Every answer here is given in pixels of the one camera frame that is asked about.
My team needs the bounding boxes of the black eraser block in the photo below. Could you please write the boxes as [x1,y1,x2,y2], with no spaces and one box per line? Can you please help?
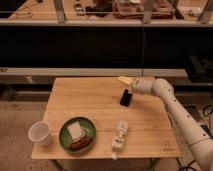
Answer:
[120,89,131,107]

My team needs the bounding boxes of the clear plastic cup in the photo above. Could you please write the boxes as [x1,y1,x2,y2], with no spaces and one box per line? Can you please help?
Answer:
[28,121,52,146]

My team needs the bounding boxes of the black cable on floor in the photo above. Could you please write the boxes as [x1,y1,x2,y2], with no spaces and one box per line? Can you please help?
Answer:
[201,104,213,128]

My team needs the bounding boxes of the black device on shelf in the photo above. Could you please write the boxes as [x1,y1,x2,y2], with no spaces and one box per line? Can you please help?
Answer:
[73,3,85,16]

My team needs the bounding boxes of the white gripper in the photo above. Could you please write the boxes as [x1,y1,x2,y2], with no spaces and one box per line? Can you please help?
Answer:
[118,76,152,99]

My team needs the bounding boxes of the tray of items on shelf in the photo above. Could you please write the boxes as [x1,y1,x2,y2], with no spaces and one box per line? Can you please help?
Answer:
[113,0,175,19]

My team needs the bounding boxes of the green plate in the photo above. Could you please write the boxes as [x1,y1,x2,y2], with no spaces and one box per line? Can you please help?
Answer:
[59,117,96,155]

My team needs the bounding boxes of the white bread slice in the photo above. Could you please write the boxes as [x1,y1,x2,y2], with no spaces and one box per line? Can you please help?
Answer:
[67,121,85,142]

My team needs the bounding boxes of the red sausage pieces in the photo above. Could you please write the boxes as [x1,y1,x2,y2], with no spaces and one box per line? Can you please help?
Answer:
[70,137,92,150]

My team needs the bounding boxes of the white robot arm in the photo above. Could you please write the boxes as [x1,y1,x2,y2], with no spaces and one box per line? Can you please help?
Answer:
[118,76,213,171]

